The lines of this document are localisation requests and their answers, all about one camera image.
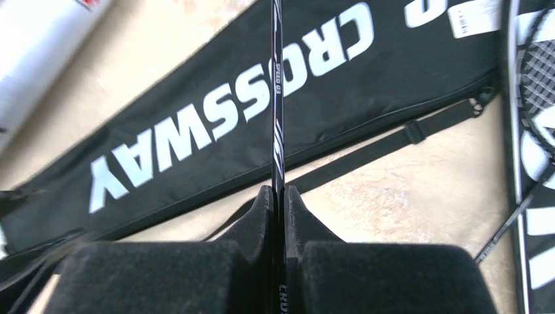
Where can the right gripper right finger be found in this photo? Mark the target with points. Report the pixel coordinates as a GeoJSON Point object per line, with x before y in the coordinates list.
{"type": "Point", "coordinates": [328, 275]}

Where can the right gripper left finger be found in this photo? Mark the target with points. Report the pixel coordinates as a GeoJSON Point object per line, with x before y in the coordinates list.
{"type": "Point", "coordinates": [228, 275]}

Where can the black CROSSWAY racket bag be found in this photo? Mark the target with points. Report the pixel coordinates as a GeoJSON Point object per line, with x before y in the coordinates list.
{"type": "Point", "coordinates": [349, 68]}

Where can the black racket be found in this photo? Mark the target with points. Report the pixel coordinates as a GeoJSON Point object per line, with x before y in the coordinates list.
{"type": "Point", "coordinates": [279, 289]}
{"type": "Point", "coordinates": [535, 81]}

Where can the black SPORT racket bag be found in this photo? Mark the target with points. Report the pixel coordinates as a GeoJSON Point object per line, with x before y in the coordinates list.
{"type": "Point", "coordinates": [533, 230]}

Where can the white shuttlecock tube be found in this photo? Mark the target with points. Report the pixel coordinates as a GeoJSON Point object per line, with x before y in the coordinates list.
{"type": "Point", "coordinates": [38, 40]}

